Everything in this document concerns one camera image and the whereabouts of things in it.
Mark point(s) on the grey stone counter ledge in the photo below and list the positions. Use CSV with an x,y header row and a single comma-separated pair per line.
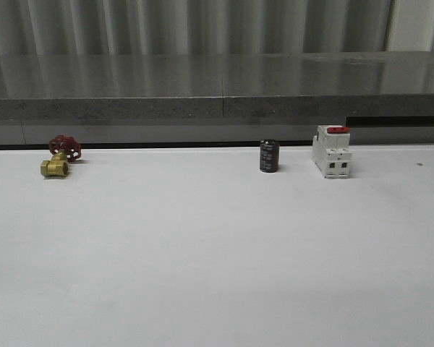
x,y
301,88

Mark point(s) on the brass valve red handwheel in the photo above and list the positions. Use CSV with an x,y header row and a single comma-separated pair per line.
x,y
64,150

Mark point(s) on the black cylindrical capacitor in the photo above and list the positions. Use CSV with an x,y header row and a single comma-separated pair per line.
x,y
269,156

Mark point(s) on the white circuit breaker red switch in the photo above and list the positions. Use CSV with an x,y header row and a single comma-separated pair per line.
x,y
330,151

